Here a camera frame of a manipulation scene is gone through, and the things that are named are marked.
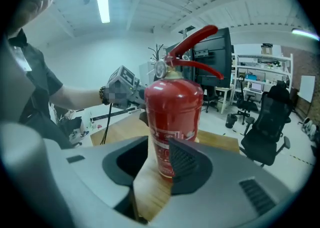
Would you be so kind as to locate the whiteboard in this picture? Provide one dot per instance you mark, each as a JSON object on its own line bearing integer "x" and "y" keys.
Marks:
{"x": 307, "y": 89}

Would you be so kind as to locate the black high-back office chair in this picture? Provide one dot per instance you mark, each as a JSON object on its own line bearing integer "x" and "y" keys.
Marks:
{"x": 267, "y": 126}

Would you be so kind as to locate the red fire extinguisher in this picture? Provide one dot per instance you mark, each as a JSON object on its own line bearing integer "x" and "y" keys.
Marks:
{"x": 172, "y": 106}

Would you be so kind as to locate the black trash bin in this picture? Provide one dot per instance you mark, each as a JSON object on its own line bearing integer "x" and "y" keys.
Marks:
{"x": 231, "y": 121}

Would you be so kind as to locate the cardboard box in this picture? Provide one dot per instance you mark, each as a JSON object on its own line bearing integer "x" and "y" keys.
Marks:
{"x": 266, "y": 49}

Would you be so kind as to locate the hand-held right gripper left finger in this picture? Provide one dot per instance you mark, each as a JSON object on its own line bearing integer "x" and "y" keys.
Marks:
{"x": 85, "y": 172}

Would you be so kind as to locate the white desk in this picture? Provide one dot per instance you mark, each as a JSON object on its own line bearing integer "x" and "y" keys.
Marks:
{"x": 225, "y": 91}

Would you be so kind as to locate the white shelf rack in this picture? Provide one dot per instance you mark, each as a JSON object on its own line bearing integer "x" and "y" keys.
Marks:
{"x": 265, "y": 66}

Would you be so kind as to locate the person's left forearm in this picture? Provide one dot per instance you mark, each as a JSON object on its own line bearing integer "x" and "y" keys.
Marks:
{"x": 77, "y": 98}

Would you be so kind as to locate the white cabinet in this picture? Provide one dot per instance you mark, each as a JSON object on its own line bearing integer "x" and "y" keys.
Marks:
{"x": 145, "y": 71}

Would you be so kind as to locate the open laptop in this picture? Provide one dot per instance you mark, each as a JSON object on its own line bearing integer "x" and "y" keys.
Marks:
{"x": 256, "y": 87}

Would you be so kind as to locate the black coat rack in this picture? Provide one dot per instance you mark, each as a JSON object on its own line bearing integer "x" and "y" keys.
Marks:
{"x": 156, "y": 51}

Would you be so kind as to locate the person's black shirt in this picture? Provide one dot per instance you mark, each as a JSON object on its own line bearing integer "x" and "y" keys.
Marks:
{"x": 37, "y": 84}

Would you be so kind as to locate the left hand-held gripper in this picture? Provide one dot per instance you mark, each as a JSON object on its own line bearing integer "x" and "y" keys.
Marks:
{"x": 125, "y": 91}

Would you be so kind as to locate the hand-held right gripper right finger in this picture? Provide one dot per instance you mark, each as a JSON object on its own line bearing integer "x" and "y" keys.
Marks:
{"x": 225, "y": 187}

